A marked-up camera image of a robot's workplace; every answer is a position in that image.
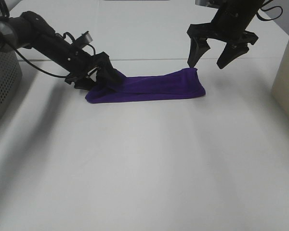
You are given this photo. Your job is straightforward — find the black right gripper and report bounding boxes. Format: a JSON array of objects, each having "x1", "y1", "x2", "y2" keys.
[{"x1": 187, "y1": 20, "x2": 258, "y2": 69}]

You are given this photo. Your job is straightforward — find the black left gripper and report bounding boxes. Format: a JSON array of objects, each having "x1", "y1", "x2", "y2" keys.
[{"x1": 65, "y1": 51, "x2": 124, "y2": 91}]

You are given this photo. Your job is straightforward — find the purple towel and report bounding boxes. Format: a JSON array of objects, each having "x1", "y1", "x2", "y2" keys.
[{"x1": 85, "y1": 68, "x2": 206, "y2": 103}]

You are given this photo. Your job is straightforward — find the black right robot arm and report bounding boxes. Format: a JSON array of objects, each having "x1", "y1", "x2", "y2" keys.
[{"x1": 187, "y1": 0, "x2": 264, "y2": 69}]

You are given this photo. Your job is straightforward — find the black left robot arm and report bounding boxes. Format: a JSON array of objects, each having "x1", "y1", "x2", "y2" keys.
[{"x1": 0, "y1": 11, "x2": 122, "y2": 90}]

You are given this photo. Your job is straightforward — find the grey perforated plastic basket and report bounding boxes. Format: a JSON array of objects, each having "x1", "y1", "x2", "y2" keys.
[{"x1": 0, "y1": 39, "x2": 22, "y2": 119}]

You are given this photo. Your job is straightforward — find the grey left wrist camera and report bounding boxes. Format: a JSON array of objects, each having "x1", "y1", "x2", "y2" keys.
[{"x1": 73, "y1": 31, "x2": 92, "y2": 49}]

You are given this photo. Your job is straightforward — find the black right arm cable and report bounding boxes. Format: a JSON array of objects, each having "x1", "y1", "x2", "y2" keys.
[{"x1": 255, "y1": 0, "x2": 284, "y2": 22}]

